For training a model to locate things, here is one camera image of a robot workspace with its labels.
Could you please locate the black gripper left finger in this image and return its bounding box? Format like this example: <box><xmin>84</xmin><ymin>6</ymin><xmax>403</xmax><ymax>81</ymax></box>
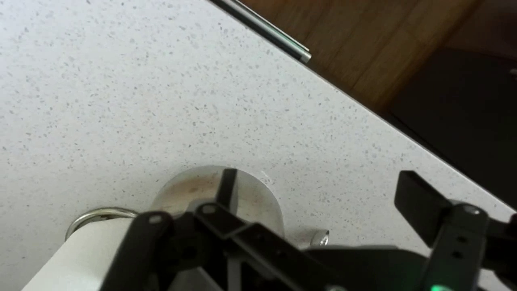
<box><xmin>99</xmin><ymin>166</ymin><xmax>336</xmax><ymax>291</ymax></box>

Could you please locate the silver pot with handle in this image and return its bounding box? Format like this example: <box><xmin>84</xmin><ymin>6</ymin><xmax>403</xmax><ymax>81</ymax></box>
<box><xmin>152</xmin><ymin>165</ymin><xmax>286</xmax><ymax>255</ymax></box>

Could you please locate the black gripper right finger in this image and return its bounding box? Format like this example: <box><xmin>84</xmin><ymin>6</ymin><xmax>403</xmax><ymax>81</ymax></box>
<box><xmin>393</xmin><ymin>168</ymin><xmax>517</xmax><ymax>291</ymax></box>

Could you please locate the white paper towel roll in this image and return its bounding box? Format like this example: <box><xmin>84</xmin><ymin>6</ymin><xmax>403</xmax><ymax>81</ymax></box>
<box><xmin>21</xmin><ymin>215</ymin><xmax>136</xmax><ymax>291</ymax></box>

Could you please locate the silver drawer handle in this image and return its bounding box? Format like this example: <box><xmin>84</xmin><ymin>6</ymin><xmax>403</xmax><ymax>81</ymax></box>
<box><xmin>212</xmin><ymin>0</ymin><xmax>314</xmax><ymax>64</ymax></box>

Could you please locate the silver paper towel holder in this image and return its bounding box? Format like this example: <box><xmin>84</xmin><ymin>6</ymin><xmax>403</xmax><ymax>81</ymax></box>
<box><xmin>63</xmin><ymin>205</ymin><xmax>139</xmax><ymax>241</ymax></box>

